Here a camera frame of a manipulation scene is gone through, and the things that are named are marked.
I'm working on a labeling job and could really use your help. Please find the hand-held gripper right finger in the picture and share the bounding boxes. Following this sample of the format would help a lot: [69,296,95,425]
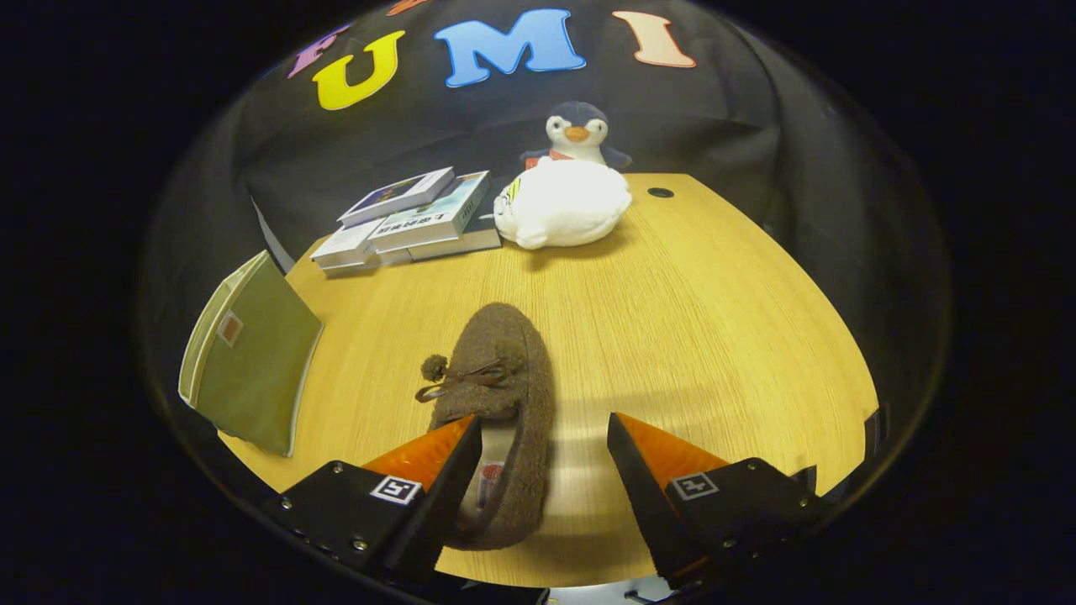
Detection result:
[607,412,829,589]

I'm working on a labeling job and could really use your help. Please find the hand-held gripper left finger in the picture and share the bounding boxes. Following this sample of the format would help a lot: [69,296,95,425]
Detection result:
[261,414,484,585]

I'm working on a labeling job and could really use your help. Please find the brown fuzzy shoe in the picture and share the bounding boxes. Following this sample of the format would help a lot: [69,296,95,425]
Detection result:
[414,302,557,551]

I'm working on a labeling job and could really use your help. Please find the green fabric storage box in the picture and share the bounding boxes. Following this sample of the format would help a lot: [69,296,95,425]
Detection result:
[178,250,324,459]

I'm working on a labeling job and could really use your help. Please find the dark cover book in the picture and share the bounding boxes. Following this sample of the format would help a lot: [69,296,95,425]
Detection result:
[408,214,503,261]

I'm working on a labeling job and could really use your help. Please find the plain white book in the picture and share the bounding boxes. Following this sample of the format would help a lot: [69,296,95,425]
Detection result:
[311,218,388,278]

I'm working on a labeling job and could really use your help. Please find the pale sky cover book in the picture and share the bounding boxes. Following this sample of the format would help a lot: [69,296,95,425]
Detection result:
[368,171,491,253]

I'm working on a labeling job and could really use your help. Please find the white round plush toy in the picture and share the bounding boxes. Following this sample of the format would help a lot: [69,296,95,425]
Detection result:
[493,157,633,250]

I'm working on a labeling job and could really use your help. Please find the white book blue picture cover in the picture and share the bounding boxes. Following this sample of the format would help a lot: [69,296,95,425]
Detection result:
[338,166,456,228]

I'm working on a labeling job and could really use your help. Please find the penguin plush toy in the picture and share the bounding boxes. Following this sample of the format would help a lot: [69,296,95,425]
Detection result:
[520,101,633,171]

